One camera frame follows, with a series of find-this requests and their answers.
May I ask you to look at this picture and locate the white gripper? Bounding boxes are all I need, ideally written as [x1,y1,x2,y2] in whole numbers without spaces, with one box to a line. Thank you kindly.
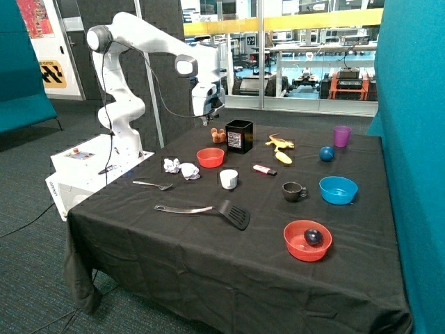
[191,83,225,126]

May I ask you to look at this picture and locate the white paper ball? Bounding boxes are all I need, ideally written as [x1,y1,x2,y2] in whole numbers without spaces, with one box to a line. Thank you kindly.
[163,158,181,174]

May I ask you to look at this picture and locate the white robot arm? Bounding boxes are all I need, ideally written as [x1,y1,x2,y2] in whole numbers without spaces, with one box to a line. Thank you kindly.
[87,12,225,159]

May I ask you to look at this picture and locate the orange toy blob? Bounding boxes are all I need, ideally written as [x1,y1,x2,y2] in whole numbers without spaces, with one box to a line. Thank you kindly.
[211,128,227,144]

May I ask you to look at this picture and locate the black square bin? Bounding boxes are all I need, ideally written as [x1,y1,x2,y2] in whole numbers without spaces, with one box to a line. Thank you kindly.
[225,119,253,154]

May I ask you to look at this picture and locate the small red bowl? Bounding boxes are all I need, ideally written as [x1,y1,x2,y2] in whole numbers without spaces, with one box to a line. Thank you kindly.
[196,148,225,168]

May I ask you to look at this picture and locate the white plastic cup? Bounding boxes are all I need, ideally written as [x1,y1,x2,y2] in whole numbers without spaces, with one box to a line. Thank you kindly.
[220,169,238,190]

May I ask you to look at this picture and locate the pink highlighter marker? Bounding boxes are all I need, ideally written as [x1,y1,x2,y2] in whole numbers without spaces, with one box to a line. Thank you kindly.
[253,164,277,176]

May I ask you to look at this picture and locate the yellow toy lizard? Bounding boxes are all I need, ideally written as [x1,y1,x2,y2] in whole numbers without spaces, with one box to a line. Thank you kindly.
[265,134,295,152]

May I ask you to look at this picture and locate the silver metal fork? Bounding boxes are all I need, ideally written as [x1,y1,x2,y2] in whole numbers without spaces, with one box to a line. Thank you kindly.
[132,180,173,191]

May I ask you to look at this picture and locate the yellow toy banana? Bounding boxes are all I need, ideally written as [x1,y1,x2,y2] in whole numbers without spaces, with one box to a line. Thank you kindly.
[275,151,293,164]

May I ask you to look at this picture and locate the black slotted spatula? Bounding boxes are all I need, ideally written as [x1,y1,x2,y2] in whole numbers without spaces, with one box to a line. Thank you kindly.
[154,200,250,231]

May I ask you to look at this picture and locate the black tablecloth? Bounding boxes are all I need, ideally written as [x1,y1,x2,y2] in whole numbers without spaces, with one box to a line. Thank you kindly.
[63,126,413,333]

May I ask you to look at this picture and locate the black coffee cup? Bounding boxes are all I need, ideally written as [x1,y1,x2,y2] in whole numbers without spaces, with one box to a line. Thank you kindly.
[282,182,308,202]

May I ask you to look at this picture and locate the blue ball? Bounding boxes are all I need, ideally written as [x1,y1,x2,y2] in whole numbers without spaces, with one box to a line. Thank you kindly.
[319,146,335,162]

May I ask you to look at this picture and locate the purple plastic cup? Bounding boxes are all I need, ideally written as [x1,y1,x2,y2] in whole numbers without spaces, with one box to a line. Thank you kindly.
[334,125,352,148]

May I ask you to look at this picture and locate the white robot control box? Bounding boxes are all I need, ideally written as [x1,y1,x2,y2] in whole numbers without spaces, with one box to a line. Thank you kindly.
[46,134,153,221]

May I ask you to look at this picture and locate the large red bowl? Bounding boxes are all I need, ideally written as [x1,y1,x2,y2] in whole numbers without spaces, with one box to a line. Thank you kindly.
[284,220,332,262]

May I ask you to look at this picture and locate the orange wheeled robot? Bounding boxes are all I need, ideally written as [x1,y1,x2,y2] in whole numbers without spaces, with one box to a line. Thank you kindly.
[319,67,378,102]

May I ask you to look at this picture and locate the blue plastic bowl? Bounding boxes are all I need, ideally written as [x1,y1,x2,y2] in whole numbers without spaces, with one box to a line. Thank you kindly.
[319,176,358,205]

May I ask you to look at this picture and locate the dark purple plum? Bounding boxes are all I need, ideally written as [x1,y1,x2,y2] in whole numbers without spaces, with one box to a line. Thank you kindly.
[304,228,323,246]

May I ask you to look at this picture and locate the yellow black sign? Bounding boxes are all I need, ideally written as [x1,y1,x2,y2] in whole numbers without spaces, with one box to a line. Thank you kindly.
[39,60,67,89]

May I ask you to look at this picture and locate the teal sofa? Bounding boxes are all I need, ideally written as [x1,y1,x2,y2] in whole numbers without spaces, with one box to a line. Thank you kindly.
[0,0,58,134]

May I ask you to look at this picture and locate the teal partition panel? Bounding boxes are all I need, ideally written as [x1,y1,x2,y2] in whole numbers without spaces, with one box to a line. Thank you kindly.
[368,1,444,333]

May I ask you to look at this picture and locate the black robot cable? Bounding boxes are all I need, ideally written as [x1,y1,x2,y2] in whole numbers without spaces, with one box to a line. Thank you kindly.
[97,40,206,175]

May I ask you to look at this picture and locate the black floor cable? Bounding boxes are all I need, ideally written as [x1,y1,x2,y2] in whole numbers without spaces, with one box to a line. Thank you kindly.
[0,203,56,239]

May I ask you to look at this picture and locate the red wall poster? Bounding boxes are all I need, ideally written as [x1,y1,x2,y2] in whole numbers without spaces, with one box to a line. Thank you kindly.
[16,0,55,39]

